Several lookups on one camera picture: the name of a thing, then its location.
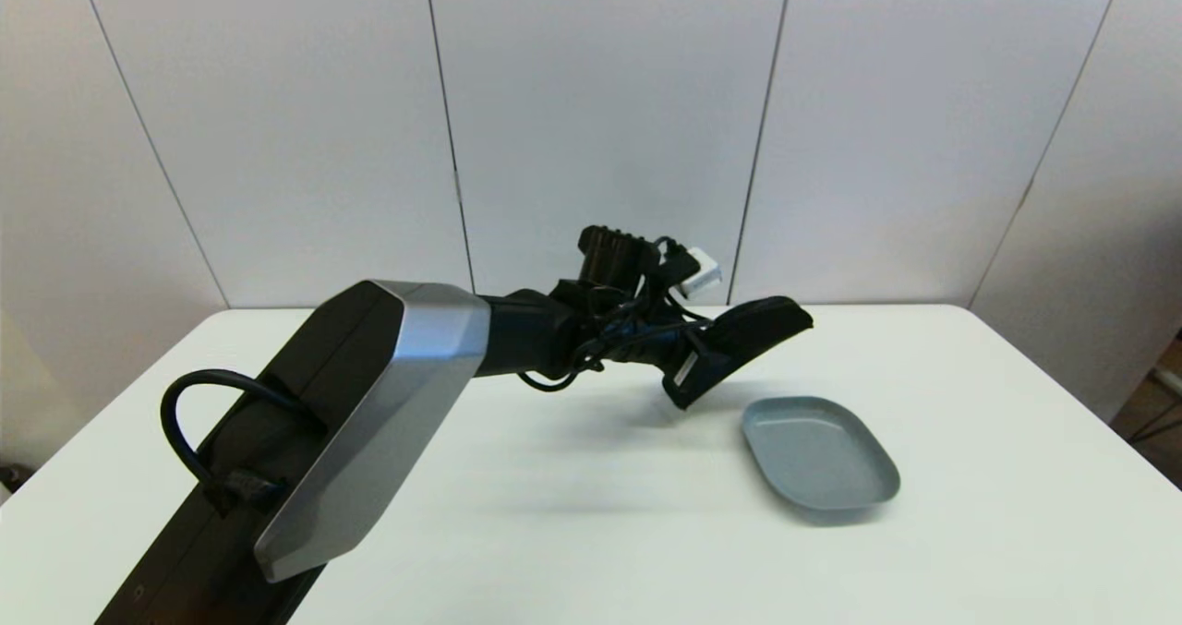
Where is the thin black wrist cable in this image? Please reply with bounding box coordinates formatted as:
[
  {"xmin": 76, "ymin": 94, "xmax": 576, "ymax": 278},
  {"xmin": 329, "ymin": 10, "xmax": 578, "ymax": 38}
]
[{"xmin": 515, "ymin": 235, "xmax": 717, "ymax": 393}]

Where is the thick black looped arm cable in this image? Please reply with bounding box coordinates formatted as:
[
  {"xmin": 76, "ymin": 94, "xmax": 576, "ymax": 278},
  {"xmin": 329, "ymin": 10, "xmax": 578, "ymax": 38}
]
[{"xmin": 161, "ymin": 369, "xmax": 326, "ymax": 515}]

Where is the grey-blue rounded plastic plate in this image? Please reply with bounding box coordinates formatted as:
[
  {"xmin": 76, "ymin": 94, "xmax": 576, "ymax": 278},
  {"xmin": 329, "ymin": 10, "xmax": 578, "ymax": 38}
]
[{"xmin": 742, "ymin": 396, "xmax": 901, "ymax": 515}]

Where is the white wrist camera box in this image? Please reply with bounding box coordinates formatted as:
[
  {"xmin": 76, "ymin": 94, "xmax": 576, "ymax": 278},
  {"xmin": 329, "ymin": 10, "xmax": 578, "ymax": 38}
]
[{"xmin": 679, "ymin": 246, "xmax": 723, "ymax": 299}]

